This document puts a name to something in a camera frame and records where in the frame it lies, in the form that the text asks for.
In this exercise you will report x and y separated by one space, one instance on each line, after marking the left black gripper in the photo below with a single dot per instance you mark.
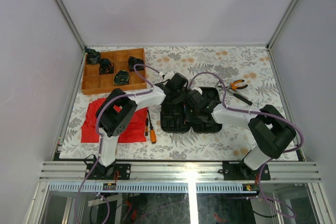
178 100

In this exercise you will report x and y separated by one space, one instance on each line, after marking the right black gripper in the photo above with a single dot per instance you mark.
188 108

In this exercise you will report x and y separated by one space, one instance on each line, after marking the black plastic tool case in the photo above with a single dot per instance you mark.
181 117

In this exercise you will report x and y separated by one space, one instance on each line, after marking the large orange handle screwdriver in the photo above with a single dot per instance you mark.
152 132

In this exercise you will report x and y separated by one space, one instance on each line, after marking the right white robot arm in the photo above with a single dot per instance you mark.
272 133

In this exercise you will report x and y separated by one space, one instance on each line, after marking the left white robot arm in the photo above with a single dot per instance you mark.
115 114

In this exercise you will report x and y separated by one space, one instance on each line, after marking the small hammer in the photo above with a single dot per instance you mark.
234 93

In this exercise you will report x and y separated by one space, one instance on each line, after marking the small precision screwdriver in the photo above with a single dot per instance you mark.
146 127

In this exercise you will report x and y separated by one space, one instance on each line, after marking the rolled black yellow tape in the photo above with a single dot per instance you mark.
121 78

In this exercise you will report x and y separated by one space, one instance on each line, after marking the red cloth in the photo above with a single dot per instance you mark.
133 133

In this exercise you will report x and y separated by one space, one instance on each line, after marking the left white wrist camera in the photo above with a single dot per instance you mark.
168 75

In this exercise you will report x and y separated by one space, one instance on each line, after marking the orange handle pliers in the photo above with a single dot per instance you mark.
238 85

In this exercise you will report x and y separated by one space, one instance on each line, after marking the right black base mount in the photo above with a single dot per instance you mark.
237 170

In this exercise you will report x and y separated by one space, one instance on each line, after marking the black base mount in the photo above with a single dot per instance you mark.
237 170
114 171

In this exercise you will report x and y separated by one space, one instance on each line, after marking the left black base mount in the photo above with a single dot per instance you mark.
114 171

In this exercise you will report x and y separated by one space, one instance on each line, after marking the aluminium front rail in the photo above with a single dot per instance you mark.
155 171

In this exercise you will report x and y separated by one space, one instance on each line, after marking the white slotted cable duct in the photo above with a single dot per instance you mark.
92 187

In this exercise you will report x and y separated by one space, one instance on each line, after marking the right aluminium corner post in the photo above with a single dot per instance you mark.
282 23

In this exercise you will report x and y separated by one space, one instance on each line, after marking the aluminium corner post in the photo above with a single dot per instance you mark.
282 23
70 23

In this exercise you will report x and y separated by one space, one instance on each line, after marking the left aluminium corner post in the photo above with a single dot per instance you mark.
70 23

